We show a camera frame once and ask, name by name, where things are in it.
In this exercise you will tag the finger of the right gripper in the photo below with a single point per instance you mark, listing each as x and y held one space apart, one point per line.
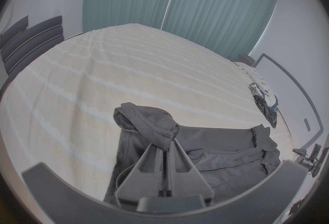
298 151

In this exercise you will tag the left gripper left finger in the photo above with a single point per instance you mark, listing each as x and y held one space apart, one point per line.
144 176

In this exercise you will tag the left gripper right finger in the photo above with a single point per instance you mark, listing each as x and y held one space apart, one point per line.
185 174

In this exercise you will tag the black T-shirt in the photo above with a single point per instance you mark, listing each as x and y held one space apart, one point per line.
205 148

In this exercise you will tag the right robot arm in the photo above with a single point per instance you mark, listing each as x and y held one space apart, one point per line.
315 160

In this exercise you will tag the pile of clothes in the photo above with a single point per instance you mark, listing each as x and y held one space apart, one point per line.
264 94

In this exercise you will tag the bed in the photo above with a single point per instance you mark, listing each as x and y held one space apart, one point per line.
102 76

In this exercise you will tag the black satin garment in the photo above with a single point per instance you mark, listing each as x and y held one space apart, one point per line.
267 112

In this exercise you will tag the white printed pillow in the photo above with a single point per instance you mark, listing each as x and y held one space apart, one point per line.
250 70

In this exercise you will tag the grey bedside table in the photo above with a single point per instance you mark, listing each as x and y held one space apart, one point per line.
241 58

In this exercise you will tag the black chest of drawers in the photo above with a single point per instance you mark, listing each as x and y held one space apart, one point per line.
30 40

